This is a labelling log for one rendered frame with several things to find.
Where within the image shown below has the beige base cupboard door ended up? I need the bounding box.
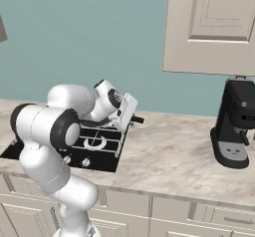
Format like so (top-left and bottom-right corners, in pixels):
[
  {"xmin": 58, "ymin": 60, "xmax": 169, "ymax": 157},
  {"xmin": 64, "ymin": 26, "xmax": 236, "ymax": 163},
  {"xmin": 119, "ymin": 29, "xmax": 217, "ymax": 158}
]
[
  {"xmin": 89, "ymin": 216, "xmax": 129, "ymax": 237},
  {"xmin": 0, "ymin": 202, "xmax": 58, "ymax": 237},
  {"xmin": 148, "ymin": 218, "xmax": 235, "ymax": 237}
]

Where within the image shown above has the beige wall cupboard door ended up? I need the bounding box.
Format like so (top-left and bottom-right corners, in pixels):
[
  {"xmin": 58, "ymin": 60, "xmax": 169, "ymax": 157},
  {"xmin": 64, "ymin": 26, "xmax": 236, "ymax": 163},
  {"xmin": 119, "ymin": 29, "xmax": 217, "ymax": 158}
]
[{"xmin": 161, "ymin": 0, "xmax": 255, "ymax": 77}]

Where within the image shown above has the black hob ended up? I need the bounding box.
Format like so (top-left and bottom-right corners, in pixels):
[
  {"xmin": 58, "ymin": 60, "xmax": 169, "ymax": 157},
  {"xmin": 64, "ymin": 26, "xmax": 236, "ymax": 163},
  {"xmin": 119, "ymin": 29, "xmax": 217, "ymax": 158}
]
[{"xmin": 0, "ymin": 116, "xmax": 130, "ymax": 174}]

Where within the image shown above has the beige drawer front with handle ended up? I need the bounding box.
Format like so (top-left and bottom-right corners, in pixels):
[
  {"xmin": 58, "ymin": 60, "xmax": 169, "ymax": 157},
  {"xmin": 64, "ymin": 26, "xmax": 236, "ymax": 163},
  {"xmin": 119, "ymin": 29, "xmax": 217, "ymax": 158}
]
[{"xmin": 209, "ymin": 206, "xmax": 255, "ymax": 231}]

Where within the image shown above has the beige wall cupboard corner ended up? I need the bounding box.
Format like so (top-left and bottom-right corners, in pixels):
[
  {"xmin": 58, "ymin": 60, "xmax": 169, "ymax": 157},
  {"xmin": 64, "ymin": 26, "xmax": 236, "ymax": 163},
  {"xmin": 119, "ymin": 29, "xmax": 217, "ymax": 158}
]
[{"xmin": 0, "ymin": 15, "xmax": 9, "ymax": 44}]

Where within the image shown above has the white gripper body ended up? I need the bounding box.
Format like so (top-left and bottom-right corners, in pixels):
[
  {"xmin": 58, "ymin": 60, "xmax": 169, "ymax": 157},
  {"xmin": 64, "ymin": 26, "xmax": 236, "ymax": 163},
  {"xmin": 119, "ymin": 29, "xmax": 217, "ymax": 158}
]
[{"xmin": 116, "ymin": 93, "xmax": 139, "ymax": 133}]

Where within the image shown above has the grey drawer handle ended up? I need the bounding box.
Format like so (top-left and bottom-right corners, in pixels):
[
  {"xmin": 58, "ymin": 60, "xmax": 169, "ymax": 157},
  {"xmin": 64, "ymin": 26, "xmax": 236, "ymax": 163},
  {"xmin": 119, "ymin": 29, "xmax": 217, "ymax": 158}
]
[{"xmin": 223, "ymin": 216, "xmax": 255, "ymax": 226}]

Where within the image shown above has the grey cupboard door handle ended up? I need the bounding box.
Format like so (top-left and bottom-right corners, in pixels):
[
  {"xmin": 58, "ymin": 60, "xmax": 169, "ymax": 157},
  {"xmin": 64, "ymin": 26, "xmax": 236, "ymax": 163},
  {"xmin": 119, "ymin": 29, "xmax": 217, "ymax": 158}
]
[{"xmin": 49, "ymin": 206, "xmax": 58, "ymax": 231}]

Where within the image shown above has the black coffee machine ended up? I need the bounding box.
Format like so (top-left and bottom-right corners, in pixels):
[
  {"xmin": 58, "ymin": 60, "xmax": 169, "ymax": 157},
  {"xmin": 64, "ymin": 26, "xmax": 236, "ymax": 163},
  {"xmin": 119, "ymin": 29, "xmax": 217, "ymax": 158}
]
[{"xmin": 209, "ymin": 76, "xmax": 255, "ymax": 170}]

